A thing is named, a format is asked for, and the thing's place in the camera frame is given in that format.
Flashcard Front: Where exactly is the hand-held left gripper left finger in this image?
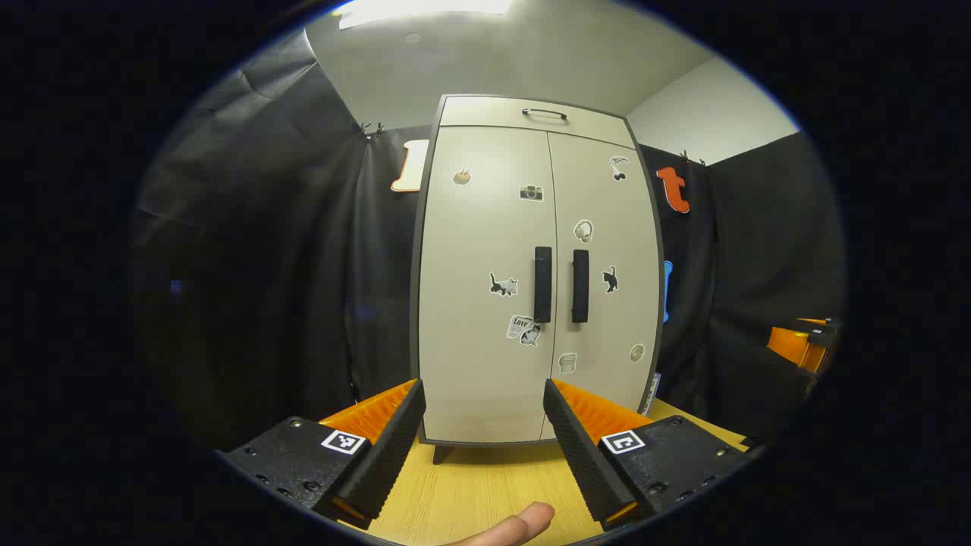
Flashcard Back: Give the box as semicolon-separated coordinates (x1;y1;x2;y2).
220;378;427;530

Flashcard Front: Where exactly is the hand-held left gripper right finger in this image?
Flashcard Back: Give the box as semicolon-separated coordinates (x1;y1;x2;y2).
542;378;759;532

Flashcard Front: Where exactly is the black cat sticker cabinet door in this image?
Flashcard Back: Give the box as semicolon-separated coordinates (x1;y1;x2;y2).
540;130;662;441

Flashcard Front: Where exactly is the beige double-door shoe cabinet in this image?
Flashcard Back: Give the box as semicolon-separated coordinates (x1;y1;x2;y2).
410;94;667;465

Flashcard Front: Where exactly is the camera sticker shoe cabinet door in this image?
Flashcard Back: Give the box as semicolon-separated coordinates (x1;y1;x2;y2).
419;125;558;444

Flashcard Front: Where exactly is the black backdrop cloth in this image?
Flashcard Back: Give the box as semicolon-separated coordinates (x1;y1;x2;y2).
129;29;847;456

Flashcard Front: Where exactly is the ceiling light panel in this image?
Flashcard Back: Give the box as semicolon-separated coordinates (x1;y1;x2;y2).
338;0;514;30

